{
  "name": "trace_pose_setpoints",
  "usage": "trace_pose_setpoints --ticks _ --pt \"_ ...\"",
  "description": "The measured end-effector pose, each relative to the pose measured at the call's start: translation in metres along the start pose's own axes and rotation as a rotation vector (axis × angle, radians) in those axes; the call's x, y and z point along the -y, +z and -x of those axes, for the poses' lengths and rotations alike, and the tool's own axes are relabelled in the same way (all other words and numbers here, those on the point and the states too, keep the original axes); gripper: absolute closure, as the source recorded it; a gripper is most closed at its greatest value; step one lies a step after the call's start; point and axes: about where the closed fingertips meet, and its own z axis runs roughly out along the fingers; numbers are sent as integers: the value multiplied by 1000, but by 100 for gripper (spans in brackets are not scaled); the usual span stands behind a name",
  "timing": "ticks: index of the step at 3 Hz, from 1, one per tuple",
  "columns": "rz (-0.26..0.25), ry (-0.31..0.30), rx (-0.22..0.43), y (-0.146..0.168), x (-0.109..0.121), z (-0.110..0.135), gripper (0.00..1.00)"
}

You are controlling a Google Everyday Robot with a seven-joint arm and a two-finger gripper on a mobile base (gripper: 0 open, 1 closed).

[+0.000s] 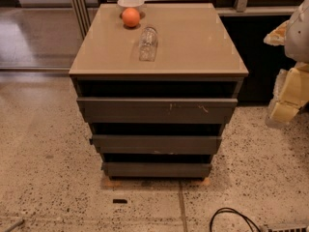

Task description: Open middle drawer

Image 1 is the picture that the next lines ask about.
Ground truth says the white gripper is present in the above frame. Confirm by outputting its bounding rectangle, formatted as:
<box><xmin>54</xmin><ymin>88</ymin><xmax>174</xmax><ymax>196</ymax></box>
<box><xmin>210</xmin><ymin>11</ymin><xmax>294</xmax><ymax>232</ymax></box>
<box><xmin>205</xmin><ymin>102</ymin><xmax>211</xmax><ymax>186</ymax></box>
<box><xmin>264</xmin><ymin>20</ymin><xmax>309</xmax><ymax>129</ymax></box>

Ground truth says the orange fruit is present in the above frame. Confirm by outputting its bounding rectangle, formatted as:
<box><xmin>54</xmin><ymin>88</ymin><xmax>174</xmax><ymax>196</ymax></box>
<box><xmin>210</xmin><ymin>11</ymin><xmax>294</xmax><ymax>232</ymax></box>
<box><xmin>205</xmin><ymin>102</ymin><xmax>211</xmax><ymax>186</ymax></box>
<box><xmin>122</xmin><ymin>8</ymin><xmax>140</xmax><ymax>27</ymax></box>

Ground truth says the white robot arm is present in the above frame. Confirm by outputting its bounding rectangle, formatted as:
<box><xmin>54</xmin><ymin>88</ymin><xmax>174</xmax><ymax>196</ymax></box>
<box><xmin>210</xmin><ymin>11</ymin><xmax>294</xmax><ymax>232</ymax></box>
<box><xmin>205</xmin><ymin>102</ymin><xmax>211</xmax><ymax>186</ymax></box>
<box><xmin>264</xmin><ymin>0</ymin><xmax>309</xmax><ymax>128</ymax></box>

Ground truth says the black cable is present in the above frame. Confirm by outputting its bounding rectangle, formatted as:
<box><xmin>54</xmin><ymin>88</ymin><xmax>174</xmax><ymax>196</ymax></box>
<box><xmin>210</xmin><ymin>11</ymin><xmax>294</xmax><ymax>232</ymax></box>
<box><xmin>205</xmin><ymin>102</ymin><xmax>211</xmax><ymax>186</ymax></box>
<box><xmin>209</xmin><ymin>207</ymin><xmax>262</xmax><ymax>232</ymax></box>

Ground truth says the grey drawer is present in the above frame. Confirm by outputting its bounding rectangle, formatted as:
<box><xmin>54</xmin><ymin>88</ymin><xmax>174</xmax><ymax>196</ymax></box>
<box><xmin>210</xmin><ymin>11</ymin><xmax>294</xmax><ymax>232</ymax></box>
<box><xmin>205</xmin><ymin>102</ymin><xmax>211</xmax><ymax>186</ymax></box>
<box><xmin>91</xmin><ymin>134</ymin><xmax>222</xmax><ymax>155</ymax></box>
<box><xmin>77</xmin><ymin>98</ymin><xmax>238</xmax><ymax>124</ymax></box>
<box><xmin>101</xmin><ymin>162</ymin><xmax>211</xmax><ymax>178</ymax></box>

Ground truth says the grey three-drawer cabinet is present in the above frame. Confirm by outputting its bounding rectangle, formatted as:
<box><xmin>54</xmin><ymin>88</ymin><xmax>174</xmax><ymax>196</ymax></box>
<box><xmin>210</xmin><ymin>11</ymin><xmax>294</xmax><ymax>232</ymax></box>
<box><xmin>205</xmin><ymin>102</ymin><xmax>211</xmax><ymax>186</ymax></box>
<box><xmin>70</xmin><ymin>4</ymin><xmax>248</xmax><ymax>165</ymax></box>

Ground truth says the white bowl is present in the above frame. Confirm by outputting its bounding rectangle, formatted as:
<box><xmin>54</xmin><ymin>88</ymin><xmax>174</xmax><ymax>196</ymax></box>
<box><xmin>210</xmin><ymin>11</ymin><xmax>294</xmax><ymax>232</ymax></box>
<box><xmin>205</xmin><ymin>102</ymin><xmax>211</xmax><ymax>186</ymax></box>
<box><xmin>117</xmin><ymin>0</ymin><xmax>145</xmax><ymax>13</ymax></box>

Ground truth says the black floor marker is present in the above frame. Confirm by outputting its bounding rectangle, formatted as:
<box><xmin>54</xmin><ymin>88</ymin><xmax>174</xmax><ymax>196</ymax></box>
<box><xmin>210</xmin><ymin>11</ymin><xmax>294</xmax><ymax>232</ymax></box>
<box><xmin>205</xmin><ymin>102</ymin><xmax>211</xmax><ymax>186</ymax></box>
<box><xmin>113</xmin><ymin>199</ymin><xmax>127</xmax><ymax>204</ymax></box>

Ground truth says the grey floor rod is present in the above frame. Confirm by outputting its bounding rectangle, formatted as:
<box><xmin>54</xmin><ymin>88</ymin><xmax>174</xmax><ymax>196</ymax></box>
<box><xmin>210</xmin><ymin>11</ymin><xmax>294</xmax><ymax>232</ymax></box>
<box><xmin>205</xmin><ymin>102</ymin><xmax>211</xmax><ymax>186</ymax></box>
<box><xmin>4</xmin><ymin>219</ymin><xmax>24</xmax><ymax>232</ymax></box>

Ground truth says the grey top drawer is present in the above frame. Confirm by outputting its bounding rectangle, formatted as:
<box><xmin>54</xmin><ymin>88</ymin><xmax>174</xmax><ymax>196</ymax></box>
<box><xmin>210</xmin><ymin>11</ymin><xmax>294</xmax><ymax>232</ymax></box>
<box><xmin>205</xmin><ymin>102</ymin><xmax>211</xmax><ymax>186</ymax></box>
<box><xmin>77</xmin><ymin>98</ymin><xmax>238</xmax><ymax>124</ymax></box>

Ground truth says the grey bottom drawer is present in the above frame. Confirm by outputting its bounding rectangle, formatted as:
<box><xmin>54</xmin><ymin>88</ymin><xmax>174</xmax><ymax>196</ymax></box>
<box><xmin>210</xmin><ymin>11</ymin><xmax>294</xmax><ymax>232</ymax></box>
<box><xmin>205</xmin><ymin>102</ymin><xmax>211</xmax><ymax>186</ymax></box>
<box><xmin>101</xmin><ymin>162</ymin><xmax>211</xmax><ymax>178</ymax></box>

